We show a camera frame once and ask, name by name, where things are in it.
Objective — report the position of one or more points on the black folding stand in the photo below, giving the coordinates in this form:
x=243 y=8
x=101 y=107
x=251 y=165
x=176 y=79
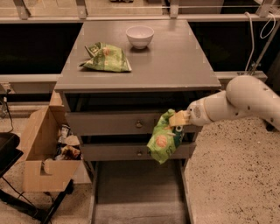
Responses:
x=9 y=155

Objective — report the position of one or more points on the green rice chip bag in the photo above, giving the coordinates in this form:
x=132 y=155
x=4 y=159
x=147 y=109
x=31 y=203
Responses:
x=165 y=139

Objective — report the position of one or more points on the green chip bag on counter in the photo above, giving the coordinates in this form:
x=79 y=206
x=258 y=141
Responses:
x=107 y=58

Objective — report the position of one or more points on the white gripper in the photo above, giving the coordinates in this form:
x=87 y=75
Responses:
x=196 y=112

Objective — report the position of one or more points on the grey metal railing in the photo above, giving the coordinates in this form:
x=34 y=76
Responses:
x=32 y=80

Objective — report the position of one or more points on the cardboard box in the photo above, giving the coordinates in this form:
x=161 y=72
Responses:
x=38 y=143

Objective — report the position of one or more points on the top grey drawer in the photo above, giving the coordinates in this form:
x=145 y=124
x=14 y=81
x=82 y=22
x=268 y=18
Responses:
x=104 y=123

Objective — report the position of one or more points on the open bottom grey drawer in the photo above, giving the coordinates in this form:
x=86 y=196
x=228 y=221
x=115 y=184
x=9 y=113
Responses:
x=140 y=192

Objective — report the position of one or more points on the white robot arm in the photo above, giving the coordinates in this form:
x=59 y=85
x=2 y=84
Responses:
x=244 y=96

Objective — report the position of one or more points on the snack packages in box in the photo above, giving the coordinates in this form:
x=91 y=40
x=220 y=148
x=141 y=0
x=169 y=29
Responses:
x=68 y=145

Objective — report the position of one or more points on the white ceramic bowl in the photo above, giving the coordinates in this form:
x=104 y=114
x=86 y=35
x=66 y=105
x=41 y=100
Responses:
x=139 y=36

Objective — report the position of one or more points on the grey wooden drawer cabinet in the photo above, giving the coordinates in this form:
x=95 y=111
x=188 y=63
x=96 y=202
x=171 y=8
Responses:
x=138 y=100

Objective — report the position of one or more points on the middle grey drawer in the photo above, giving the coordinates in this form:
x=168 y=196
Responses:
x=115 y=152

